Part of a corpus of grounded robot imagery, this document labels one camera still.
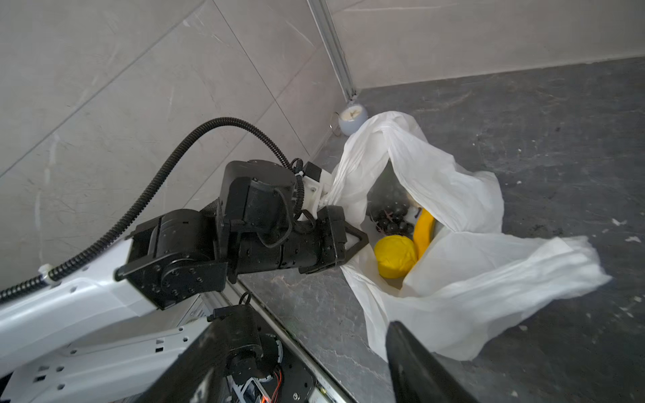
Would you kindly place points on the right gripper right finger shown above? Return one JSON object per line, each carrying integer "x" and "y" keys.
{"x": 416, "y": 375}

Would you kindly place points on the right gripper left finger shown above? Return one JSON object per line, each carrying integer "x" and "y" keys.
{"x": 199, "y": 373}

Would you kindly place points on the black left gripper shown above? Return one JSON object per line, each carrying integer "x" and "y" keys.
{"x": 257, "y": 230}

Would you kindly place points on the yellow fake lemon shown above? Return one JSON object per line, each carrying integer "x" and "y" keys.
{"x": 396, "y": 255}

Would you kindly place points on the yellow fake banana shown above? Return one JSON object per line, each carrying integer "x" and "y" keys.
{"x": 423, "y": 232}

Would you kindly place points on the white plastic bag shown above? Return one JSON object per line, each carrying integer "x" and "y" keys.
{"x": 474, "y": 281}

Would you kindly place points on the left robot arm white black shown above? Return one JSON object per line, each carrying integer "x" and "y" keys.
{"x": 163, "y": 262}

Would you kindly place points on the dark fake grapes bunch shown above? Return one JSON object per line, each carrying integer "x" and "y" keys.
{"x": 397, "y": 218}

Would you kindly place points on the small grey-white round pot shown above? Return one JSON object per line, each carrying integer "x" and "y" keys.
{"x": 352, "y": 118}

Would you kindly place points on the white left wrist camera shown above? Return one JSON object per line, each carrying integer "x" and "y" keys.
{"x": 317, "y": 184}

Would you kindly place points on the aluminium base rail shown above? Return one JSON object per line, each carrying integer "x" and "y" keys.
{"x": 304, "y": 378}

